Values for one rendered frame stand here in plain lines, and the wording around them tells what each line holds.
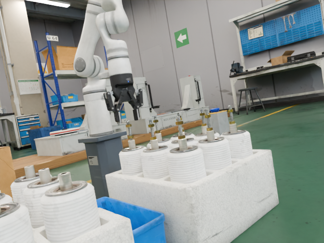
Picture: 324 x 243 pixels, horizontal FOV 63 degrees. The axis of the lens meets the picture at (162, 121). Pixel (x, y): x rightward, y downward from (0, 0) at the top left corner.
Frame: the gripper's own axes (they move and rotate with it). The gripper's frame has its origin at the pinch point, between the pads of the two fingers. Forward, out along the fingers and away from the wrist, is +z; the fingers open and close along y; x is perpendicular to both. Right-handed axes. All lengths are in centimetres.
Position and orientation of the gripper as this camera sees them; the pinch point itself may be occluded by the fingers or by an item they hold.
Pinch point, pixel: (128, 117)
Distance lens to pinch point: 88.2
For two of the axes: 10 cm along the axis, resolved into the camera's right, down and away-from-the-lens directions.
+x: -6.4, 0.5, 7.7
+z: 1.5, 9.9, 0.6
